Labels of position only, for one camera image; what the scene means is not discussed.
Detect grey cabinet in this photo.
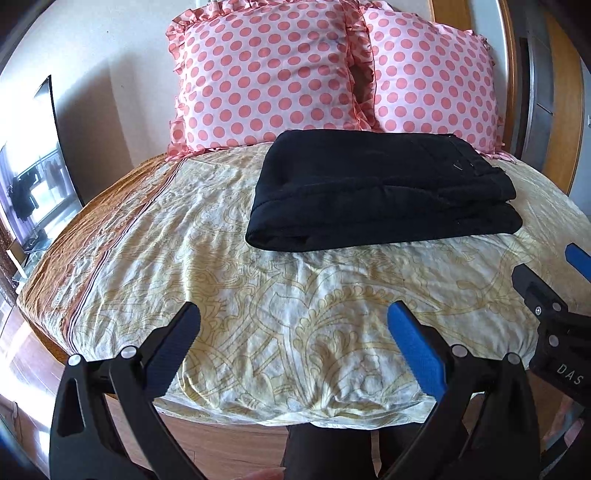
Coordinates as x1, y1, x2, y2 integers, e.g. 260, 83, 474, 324
517, 28, 587, 195

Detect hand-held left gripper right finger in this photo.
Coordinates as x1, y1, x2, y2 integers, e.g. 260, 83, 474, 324
379, 300, 541, 480

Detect glass television stand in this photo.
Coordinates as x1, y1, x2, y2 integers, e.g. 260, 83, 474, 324
0, 240, 49, 296

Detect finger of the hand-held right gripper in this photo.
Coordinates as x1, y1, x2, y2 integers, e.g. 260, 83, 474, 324
512, 264, 578, 324
566, 243, 591, 282

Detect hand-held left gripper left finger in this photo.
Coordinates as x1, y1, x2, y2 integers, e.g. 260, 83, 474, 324
48, 301, 206, 480

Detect flat screen television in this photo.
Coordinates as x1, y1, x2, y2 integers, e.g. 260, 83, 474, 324
0, 76, 84, 252

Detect black pants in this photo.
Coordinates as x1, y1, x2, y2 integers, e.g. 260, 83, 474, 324
246, 130, 523, 253

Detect pink polka dot pillow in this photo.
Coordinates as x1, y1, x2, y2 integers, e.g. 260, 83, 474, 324
166, 0, 379, 155
358, 0, 506, 158

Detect yellow patterned bed cover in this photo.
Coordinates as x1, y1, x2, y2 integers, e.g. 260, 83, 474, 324
16, 138, 591, 430

